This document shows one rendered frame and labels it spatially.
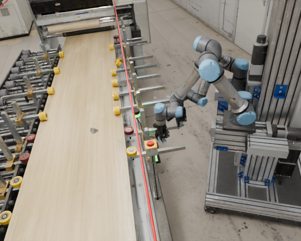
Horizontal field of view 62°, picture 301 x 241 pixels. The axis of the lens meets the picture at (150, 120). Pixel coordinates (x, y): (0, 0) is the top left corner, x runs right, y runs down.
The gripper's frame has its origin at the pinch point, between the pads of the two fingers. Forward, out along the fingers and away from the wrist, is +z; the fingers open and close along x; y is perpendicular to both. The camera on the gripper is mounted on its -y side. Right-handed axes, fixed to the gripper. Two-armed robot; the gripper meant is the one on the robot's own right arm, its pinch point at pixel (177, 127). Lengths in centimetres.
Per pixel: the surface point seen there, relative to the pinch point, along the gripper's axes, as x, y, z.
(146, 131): -31, -28, -29
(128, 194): -64, -47, -9
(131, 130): -2.8, -39.7, -9.0
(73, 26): 251, -103, -26
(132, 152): -28, -41, -9
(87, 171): -38, -74, -9
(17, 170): -19, -131, -4
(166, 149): -26.0, -14.8, -3.4
